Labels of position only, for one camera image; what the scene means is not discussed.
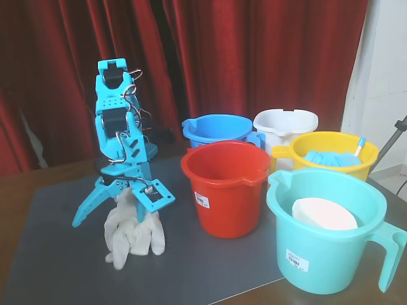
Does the blue crumpled cloth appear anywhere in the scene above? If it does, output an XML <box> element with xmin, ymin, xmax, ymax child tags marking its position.
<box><xmin>301</xmin><ymin>149</ymin><xmax>365</xmax><ymax>168</ymax></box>

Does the yellow plastic bucket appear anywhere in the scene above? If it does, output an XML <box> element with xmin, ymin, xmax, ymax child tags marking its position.
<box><xmin>270</xmin><ymin>130</ymin><xmax>380</xmax><ymax>184</ymax></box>

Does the grey metal tripod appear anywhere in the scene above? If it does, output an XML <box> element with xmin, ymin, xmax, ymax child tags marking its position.
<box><xmin>377</xmin><ymin>115</ymin><xmax>407</xmax><ymax>195</ymax></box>

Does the red curtain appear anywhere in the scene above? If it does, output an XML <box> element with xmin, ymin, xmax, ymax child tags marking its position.
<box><xmin>0</xmin><ymin>0</ymin><xmax>371</xmax><ymax>176</ymax></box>

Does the blue white toothbrush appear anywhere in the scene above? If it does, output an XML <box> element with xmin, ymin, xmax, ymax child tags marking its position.
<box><xmin>353</xmin><ymin>137</ymin><xmax>367</xmax><ymax>158</ymax></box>

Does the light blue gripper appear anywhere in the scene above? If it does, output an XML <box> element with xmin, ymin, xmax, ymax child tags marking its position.
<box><xmin>72</xmin><ymin>159</ymin><xmax>155</xmax><ymax>228</ymax></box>

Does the servo wire bundle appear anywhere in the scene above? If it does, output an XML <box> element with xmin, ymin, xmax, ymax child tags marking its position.
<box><xmin>122</xmin><ymin>67</ymin><xmax>154</xmax><ymax>128</ymax></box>

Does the white latex glove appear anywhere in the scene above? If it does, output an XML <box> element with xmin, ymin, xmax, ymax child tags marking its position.
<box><xmin>104</xmin><ymin>187</ymin><xmax>167</xmax><ymax>271</ymax></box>

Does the grey rubber mat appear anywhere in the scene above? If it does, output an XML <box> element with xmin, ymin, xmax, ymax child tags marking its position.
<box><xmin>5</xmin><ymin>154</ymin><xmax>287</xmax><ymax>305</ymax></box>

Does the white plastic bucket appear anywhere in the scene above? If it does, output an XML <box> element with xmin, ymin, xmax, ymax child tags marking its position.
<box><xmin>252</xmin><ymin>108</ymin><xmax>319</xmax><ymax>175</ymax></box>

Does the white barcode label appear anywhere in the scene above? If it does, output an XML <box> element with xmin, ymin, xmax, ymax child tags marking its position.
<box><xmin>286</xmin><ymin>248</ymin><xmax>310</xmax><ymax>273</ymax></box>
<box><xmin>193</xmin><ymin>191</ymin><xmax>212</xmax><ymax>209</ymax></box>

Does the wrist camera in blue mount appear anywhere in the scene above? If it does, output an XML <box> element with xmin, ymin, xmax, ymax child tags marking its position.
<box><xmin>131</xmin><ymin>178</ymin><xmax>177</xmax><ymax>214</ymax></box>

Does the teal plastic mug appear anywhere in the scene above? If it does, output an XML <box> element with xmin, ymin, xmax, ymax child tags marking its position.
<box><xmin>266</xmin><ymin>168</ymin><xmax>407</xmax><ymax>295</ymax></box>

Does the white round disc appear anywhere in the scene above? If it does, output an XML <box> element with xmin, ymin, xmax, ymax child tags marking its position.
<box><xmin>291</xmin><ymin>197</ymin><xmax>360</xmax><ymax>231</ymax></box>

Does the red plastic bucket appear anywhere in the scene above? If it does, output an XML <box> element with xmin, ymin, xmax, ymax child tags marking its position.
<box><xmin>180</xmin><ymin>140</ymin><xmax>272</xmax><ymax>240</ymax></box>

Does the blue plastic bucket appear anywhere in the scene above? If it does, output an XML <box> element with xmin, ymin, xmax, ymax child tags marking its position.
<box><xmin>181</xmin><ymin>114</ymin><xmax>266</xmax><ymax>151</ymax></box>

